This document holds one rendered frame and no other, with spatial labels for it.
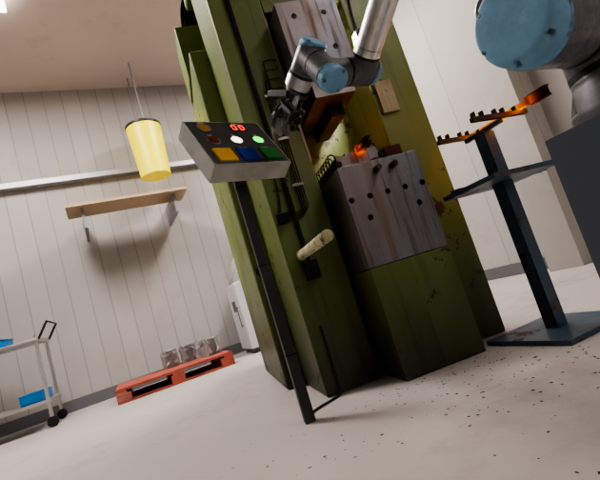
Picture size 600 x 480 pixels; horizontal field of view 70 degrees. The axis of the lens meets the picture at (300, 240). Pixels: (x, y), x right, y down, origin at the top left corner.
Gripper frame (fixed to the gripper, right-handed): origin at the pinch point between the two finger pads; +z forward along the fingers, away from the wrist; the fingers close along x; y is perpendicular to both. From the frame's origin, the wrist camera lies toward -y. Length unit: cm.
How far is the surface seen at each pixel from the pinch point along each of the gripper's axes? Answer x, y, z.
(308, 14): 44, -56, -29
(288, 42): 31, -48, -17
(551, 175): 296, 13, 32
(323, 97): 39.1, -21.9, -5.3
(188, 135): -27.0, -14.7, 10.0
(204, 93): 24, -95, 34
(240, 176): -14.9, 6.4, 13.8
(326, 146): 70, -35, 30
